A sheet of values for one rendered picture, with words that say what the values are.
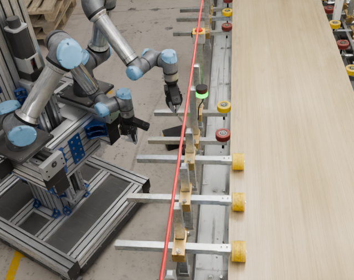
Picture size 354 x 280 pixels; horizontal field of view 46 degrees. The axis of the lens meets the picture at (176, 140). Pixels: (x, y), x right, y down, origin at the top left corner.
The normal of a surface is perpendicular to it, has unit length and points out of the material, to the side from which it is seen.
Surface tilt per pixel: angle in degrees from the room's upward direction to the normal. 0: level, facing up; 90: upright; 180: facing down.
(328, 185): 0
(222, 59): 0
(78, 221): 0
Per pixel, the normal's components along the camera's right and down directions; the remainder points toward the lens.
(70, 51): 0.62, 0.41
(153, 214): -0.07, -0.75
